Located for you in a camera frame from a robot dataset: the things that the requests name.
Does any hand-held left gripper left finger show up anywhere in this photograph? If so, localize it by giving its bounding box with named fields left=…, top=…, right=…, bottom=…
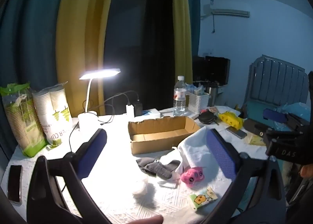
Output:
left=26, top=128, right=108, bottom=224

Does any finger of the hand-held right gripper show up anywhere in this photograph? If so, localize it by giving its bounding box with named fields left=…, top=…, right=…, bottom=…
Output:
left=263, top=108, right=306, bottom=130
left=244, top=118, right=297, bottom=141

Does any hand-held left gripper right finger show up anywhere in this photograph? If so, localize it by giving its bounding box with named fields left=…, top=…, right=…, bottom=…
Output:
left=206, top=128, right=288, bottom=224

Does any white paper towel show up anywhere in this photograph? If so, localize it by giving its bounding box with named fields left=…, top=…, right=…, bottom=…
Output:
left=177, top=126, right=230, bottom=181

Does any pink plush toy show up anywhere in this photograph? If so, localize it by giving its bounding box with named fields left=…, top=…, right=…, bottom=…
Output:
left=180, top=167, right=204, bottom=183

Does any dark grey sock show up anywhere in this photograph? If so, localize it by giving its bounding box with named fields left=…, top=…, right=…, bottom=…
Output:
left=136, top=157, right=181, bottom=178

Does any white fluffy ball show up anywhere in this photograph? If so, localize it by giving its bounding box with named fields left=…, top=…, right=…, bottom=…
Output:
left=132, top=177, right=150, bottom=196

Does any cardboard box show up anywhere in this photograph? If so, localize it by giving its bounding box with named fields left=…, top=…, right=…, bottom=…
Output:
left=128, top=116, right=201, bottom=155

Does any person's right hand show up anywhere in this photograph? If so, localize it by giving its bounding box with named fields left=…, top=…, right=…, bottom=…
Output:
left=300, top=165, right=313, bottom=178

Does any person's left hand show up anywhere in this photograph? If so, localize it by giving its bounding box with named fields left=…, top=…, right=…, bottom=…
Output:
left=132, top=215, right=164, bottom=224

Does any pale yellow packet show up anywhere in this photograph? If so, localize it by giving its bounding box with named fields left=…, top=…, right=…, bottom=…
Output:
left=248, top=133, right=266, bottom=146

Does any grey smartphone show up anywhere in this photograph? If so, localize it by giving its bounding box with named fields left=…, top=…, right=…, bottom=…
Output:
left=226, top=126, right=248, bottom=139

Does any blue plastic bag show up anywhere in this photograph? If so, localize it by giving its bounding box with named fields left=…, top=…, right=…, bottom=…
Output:
left=276, top=103, right=311, bottom=127

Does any yellow plastic packet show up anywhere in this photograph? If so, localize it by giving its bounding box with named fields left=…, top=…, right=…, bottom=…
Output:
left=218, top=112, right=244, bottom=129

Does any round black case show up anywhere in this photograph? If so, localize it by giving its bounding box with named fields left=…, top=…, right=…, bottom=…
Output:
left=199, top=112, right=217, bottom=125

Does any white paper cup pack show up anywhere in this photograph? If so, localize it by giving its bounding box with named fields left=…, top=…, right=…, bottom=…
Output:
left=32, top=82, right=74, bottom=146

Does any steel mug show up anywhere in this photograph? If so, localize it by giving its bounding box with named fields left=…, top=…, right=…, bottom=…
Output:
left=205, top=85, right=219, bottom=107

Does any white plastic basket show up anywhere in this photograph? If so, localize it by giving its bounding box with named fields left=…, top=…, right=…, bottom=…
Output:
left=188, top=91, right=210, bottom=114

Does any black charger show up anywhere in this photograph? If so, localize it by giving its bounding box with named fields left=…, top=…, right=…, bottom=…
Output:
left=133, top=102, right=143, bottom=117

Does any white embossed table cover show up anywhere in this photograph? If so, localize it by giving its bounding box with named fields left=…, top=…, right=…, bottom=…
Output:
left=0, top=105, right=269, bottom=224

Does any clear water bottle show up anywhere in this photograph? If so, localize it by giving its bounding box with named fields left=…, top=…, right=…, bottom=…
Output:
left=173, top=76, right=187, bottom=117

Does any dark monitor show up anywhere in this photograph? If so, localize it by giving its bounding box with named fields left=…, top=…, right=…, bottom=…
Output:
left=192, top=55, right=231, bottom=86

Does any blue plastic packet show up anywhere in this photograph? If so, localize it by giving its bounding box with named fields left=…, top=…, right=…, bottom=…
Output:
left=186, top=83, right=204, bottom=95

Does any white desk lamp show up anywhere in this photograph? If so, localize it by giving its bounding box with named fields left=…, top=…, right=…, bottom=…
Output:
left=78, top=68, right=121, bottom=131

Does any green paper cup pack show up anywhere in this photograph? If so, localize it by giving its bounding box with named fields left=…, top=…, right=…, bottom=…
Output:
left=0, top=82, right=48, bottom=158

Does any black smartphone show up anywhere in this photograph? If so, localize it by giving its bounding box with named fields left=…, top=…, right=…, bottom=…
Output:
left=7, top=165, right=23, bottom=206

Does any yellow curtain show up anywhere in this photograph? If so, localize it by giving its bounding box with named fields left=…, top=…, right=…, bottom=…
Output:
left=56, top=0, right=120, bottom=118
left=170, top=0, right=193, bottom=85

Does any white air conditioner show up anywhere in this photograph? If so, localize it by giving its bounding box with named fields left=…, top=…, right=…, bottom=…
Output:
left=211, top=9, right=250, bottom=18

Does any dark window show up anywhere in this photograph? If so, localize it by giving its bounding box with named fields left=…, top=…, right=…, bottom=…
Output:
left=104, top=0, right=177, bottom=115

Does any dark teal curtain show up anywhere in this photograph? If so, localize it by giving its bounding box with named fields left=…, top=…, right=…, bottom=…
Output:
left=184, top=0, right=201, bottom=58
left=0, top=0, right=71, bottom=146

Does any black lamp cable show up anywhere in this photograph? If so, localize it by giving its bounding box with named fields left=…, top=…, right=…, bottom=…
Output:
left=61, top=121, right=81, bottom=193

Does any black charger cable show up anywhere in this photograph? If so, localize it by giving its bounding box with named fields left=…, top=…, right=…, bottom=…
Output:
left=98, top=91, right=140, bottom=127

